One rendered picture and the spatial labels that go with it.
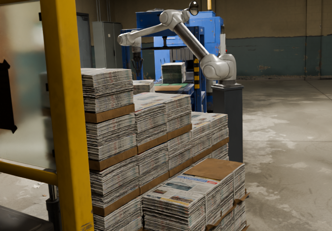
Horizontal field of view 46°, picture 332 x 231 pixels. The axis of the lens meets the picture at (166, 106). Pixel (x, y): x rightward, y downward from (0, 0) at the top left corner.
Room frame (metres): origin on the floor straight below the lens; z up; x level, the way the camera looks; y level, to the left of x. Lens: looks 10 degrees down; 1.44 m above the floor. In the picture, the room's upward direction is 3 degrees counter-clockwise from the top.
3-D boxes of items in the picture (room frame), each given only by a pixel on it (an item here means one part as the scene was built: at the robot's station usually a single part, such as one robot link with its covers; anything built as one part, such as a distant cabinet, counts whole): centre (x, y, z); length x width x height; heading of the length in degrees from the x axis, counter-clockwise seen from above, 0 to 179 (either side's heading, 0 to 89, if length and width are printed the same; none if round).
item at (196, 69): (4.54, -0.38, 1.05); 0.05 x 0.05 x 0.45; 79
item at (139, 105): (2.21, 0.24, 1.06); 0.37 x 0.28 x 0.01; 56
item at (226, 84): (3.32, -0.53, 1.03); 0.22 x 0.18 x 0.06; 25
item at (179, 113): (2.44, 0.07, 0.95); 0.38 x 0.29 x 0.23; 55
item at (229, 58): (3.30, -0.53, 1.17); 0.18 x 0.16 x 0.22; 144
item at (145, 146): (2.19, 0.23, 0.86); 0.38 x 0.29 x 0.04; 56
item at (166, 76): (5.54, -0.14, 0.93); 0.38 x 0.30 x 0.26; 169
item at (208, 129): (2.55, 0.00, 0.42); 1.17 x 0.39 x 0.83; 146
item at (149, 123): (2.20, 0.23, 0.95); 0.38 x 0.29 x 0.23; 56
